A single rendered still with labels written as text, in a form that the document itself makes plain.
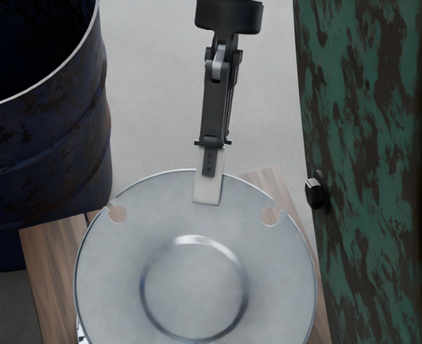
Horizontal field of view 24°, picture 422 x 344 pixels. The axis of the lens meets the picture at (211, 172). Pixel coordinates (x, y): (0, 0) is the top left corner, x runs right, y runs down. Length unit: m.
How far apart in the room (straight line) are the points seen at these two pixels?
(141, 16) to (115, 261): 0.97
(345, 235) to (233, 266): 0.68
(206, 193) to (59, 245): 0.30
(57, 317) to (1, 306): 0.43
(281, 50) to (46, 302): 0.88
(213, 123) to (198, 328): 0.25
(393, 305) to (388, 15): 0.13
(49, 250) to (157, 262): 0.24
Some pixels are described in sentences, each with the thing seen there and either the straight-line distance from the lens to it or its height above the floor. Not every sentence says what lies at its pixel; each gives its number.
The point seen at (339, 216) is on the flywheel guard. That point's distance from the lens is 0.49.
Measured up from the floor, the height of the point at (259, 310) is 0.47.
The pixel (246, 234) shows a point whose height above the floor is 0.53.
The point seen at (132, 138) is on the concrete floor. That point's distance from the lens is 1.88.
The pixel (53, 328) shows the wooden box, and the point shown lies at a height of 0.35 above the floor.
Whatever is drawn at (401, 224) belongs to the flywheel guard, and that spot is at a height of 1.19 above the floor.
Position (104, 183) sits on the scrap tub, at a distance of 1.75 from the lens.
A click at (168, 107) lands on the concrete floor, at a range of 1.92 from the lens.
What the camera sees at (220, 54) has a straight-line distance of 1.08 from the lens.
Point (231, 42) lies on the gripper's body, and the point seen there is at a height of 0.71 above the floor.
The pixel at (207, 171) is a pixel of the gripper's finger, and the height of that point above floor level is 0.59.
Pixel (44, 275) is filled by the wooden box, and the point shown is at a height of 0.35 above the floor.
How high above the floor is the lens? 1.53
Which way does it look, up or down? 56 degrees down
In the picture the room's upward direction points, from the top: straight up
